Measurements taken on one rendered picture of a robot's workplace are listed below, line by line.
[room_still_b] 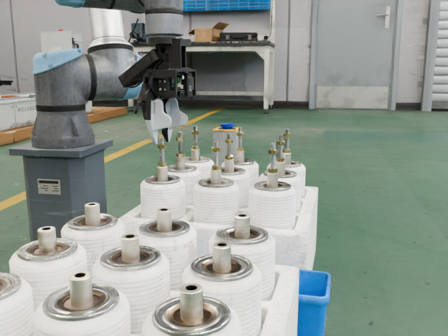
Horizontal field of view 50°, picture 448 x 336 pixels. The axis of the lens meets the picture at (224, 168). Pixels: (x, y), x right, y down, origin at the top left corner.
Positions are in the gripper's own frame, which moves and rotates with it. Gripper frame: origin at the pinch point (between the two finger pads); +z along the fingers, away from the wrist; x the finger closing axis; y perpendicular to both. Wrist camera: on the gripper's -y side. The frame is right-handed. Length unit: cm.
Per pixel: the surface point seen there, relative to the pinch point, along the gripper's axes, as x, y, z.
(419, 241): 61, 45, 34
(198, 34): 391, -247, -51
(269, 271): -22.6, 36.3, 13.6
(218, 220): -0.5, 14.8, 15.9
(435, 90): 520, -9, 11
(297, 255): 0.9, 31.3, 20.4
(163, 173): -0.8, 1.4, 7.6
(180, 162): 10.4, -2.1, 7.5
